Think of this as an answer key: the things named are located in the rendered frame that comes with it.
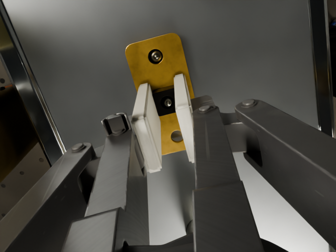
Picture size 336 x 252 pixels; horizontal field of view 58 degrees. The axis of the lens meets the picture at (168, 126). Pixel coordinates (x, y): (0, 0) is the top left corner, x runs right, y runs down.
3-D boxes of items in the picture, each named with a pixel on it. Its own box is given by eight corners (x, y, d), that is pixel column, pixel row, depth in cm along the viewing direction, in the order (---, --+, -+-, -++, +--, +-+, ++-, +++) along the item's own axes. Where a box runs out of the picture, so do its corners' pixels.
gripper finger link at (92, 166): (143, 180, 13) (78, 196, 13) (146, 135, 18) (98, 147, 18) (132, 150, 13) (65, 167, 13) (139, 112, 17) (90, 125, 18)
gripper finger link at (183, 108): (174, 108, 14) (190, 104, 14) (173, 75, 20) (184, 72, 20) (189, 164, 15) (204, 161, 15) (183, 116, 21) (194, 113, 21)
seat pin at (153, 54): (163, 55, 22) (163, 61, 20) (153, 58, 23) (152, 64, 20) (160, 45, 22) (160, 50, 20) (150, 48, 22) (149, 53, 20)
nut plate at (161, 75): (205, 143, 23) (207, 150, 22) (157, 154, 23) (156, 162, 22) (178, 30, 20) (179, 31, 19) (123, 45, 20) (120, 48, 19)
